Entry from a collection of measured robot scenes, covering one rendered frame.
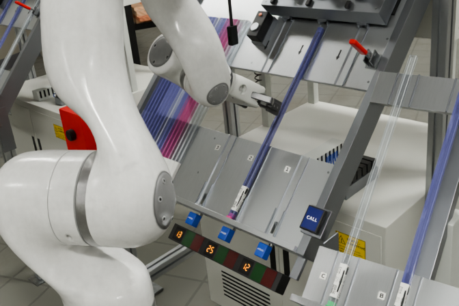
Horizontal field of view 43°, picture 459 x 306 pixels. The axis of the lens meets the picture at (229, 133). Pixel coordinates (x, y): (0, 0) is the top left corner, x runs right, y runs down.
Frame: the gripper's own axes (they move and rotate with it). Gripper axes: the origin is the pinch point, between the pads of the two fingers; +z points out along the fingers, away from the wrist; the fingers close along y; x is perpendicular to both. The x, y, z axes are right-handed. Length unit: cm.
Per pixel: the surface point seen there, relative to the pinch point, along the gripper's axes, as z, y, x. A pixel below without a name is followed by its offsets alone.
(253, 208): 5.0, -3.9, 22.4
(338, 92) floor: 251, 145, -64
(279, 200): 5.6, -9.4, 18.8
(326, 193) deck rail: 5.1, -20.1, 14.2
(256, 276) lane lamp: 3.7, -11.5, 35.5
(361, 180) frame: 43.7, -6.0, 6.8
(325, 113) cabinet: 79, 35, -16
